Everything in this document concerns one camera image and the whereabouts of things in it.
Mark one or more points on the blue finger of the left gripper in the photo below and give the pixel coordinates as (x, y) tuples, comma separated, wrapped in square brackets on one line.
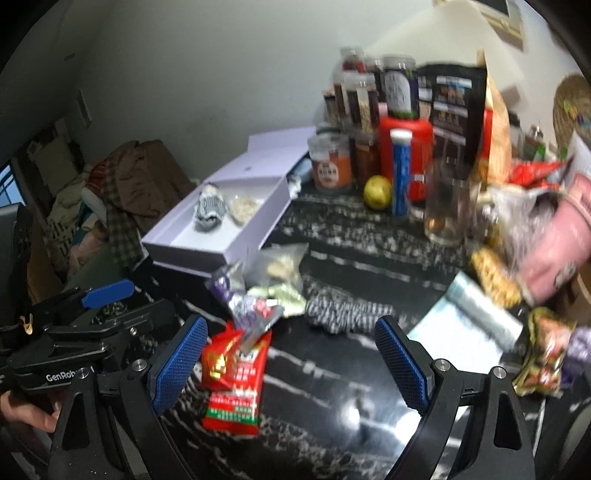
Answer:
[(99, 297)]

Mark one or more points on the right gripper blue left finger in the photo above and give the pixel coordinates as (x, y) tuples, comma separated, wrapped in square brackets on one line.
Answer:
[(86, 444)]

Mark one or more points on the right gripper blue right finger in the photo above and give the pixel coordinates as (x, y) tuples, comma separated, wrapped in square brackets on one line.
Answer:
[(496, 444)]

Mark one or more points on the small red gold snack packet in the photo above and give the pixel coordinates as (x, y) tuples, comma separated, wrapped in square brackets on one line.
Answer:
[(219, 359)]

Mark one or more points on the large red snack packet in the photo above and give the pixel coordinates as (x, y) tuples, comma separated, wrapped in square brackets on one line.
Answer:
[(236, 411)]

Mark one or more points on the purple silver snack packet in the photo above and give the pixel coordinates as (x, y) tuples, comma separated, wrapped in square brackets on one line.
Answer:
[(251, 314)]

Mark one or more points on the black white striped sock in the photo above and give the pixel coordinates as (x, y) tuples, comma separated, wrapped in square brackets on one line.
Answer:
[(210, 209)]

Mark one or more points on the green white paper sachet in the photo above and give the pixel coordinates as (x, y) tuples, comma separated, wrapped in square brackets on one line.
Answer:
[(283, 295)]

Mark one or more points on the clear bag of nuts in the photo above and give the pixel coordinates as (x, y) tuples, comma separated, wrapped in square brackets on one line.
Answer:
[(275, 266)]

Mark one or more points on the black white checkered cloth roll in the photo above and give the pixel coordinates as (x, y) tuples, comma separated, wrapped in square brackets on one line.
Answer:
[(340, 313)]

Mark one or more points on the person's left hand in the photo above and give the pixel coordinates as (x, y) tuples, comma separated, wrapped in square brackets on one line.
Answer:
[(14, 410)]

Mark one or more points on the brown clothes pile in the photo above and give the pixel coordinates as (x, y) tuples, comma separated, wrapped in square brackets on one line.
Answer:
[(140, 183)]

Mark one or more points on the white tissue pack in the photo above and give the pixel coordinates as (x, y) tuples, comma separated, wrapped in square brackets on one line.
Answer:
[(467, 329)]

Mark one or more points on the open white gift box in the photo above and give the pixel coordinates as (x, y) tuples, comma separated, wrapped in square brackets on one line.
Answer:
[(230, 215)]

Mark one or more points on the pink cup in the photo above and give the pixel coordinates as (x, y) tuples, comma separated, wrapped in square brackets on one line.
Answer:
[(563, 247)]

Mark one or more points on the glass measuring mug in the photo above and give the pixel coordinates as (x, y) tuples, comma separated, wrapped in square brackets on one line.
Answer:
[(448, 202)]

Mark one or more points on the clear jar orange label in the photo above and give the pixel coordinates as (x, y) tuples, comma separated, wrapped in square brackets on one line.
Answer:
[(331, 162)]

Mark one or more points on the yellow lemon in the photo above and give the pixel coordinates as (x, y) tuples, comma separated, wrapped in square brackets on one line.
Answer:
[(377, 193)]

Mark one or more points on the red spice jar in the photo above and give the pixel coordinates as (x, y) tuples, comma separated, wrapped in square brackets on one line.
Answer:
[(367, 157)]

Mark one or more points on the red plastic canister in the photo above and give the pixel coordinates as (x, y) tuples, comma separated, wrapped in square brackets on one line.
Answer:
[(422, 144)]

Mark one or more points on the blue effervescent tablet tube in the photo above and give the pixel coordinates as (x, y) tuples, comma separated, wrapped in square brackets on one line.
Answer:
[(401, 140)]

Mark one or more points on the tall jar of seeds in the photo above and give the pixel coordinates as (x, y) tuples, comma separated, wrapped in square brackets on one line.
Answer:
[(363, 101)]

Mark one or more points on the round woven basket tray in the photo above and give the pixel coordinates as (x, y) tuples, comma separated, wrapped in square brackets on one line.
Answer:
[(571, 110)]

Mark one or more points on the black standing pouch bag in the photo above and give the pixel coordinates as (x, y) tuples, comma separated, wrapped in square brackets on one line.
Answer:
[(452, 98)]

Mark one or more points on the dark labelled jar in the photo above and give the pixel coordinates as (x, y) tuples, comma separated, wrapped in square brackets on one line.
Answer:
[(401, 87)]

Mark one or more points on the small framed chalkboard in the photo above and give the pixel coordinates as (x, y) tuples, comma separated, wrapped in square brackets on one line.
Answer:
[(505, 18)]

